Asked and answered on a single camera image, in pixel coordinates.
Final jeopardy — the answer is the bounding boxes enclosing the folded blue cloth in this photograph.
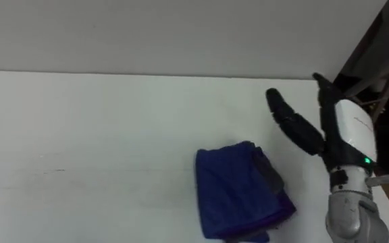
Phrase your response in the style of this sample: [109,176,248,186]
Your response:
[194,140,297,243]

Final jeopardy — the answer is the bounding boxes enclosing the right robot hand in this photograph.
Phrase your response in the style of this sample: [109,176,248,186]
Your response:
[265,72,378,173]

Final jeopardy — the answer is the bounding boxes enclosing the grey metal frame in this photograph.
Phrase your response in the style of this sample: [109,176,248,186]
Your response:
[342,53,389,124]

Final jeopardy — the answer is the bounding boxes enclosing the white desk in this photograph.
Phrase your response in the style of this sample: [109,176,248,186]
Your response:
[0,70,389,243]

